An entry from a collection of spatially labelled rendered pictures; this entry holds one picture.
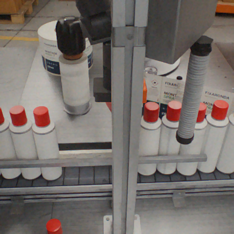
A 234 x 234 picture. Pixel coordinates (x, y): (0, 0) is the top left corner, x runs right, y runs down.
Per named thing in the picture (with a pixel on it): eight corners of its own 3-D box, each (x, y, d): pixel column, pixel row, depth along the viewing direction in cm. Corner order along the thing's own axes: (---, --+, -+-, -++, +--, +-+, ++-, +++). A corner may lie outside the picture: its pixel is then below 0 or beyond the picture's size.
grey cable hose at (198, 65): (190, 133, 62) (210, 34, 49) (194, 145, 59) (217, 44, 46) (173, 134, 62) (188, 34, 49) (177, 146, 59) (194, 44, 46)
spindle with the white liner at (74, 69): (91, 98, 105) (86, 12, 87) (91, 114, 98) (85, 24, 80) (65, 99, 105) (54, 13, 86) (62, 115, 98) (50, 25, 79)
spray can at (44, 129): (63, 165, 81) (54, 102, 68) (61, 181, 77) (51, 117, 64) (43, 166, 81) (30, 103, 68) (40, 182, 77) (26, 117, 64)
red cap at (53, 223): (51, 224, 73) (50, 216, 71) (65, 227, 72) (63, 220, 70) (45, 236, 71) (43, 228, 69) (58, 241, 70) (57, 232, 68)
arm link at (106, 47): (100, 42, 62) (128, 44, 61) (106, 29, 67) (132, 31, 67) (100, 72, 66) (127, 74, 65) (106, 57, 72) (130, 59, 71)
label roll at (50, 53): (34, 72, 119) (28, 37, 110) (55, 50, 134) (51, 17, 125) (82, 79, 115) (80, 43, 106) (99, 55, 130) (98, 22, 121)
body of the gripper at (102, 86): (93, 83, 74) (93, 56, 70) (135, 83, 75) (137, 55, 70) (93, 99, 69) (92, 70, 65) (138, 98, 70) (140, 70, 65)
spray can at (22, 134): (44, 165, 81) (31, 102, 68) (39, 181, 77) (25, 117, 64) (25, 165, 81) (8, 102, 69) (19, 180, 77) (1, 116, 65)
